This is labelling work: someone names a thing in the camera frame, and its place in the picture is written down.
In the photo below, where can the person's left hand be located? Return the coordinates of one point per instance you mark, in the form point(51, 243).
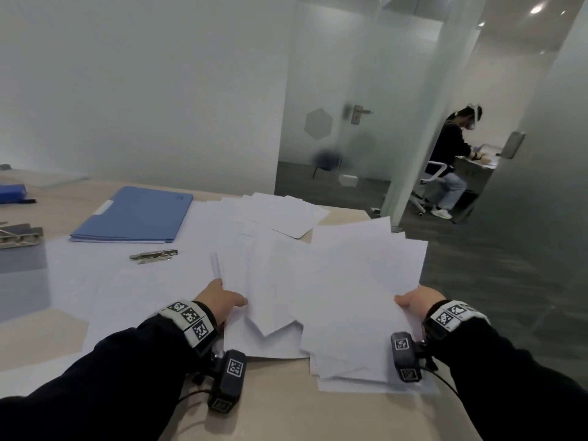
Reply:
point(220, 300)

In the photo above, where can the white office chair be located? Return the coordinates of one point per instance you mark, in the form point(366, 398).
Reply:
point(434, 172)

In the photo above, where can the white box behind glass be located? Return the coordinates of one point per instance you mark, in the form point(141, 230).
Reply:
point(348, 180)

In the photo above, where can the white paper stack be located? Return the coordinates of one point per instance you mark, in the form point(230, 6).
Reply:
point(103, 207)
point(138, 298)
point(358, 293)

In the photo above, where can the light gray office desk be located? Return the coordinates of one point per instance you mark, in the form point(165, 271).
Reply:
point(473, 172)

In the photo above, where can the frosted glass door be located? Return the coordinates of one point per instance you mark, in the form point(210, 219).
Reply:
point(390, 78)

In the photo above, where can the dark chair behind glass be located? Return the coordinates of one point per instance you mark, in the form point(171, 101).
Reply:
point(327, 159)

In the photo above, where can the person's left forearm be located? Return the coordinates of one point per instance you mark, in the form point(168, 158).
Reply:
point(101, 390)

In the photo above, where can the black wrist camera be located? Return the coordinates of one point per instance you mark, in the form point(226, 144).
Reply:
point(406, 358)
point(229, 381)

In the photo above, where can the blue battery pack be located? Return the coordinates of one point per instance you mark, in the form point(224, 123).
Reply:
point(11, 193)

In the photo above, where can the person's right forearm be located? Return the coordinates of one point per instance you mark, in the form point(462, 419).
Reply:
point(505, 390)

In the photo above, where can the person's right hand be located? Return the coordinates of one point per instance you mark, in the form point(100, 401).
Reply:
point(425, 300)

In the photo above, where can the white head-mounted camera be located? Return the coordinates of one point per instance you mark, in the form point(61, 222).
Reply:
point(475, 113)

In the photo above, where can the blue folder with inner slot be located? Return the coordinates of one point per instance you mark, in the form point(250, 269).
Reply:
point(138, 213)

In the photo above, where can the gray hexagon sticker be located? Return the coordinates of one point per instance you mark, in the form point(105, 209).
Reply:
point(318, 124)

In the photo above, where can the single metal file clip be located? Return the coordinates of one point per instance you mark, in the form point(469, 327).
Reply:
point(154, 256)

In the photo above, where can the white wristband with black markers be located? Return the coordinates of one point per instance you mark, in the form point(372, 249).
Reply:
point(452, 316)
point(190, 321)

